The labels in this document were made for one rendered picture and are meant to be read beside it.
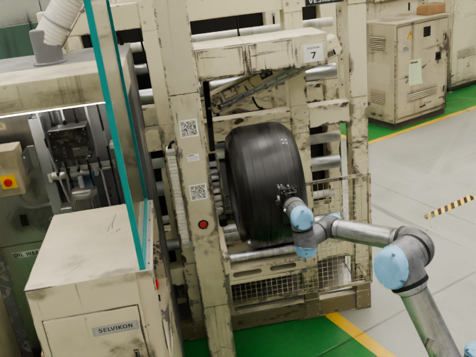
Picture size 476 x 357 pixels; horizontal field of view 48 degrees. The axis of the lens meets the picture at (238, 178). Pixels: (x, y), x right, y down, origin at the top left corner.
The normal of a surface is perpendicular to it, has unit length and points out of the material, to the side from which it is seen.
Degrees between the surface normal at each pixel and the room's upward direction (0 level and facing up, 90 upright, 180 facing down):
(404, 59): 90
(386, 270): 83
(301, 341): 0
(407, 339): 0
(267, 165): 50
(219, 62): 90
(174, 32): 90
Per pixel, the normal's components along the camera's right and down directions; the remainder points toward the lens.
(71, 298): 0.14, 0.36
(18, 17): 0.50, 0.28
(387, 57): -0.86, 0.28
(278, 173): 0.07, -0.15
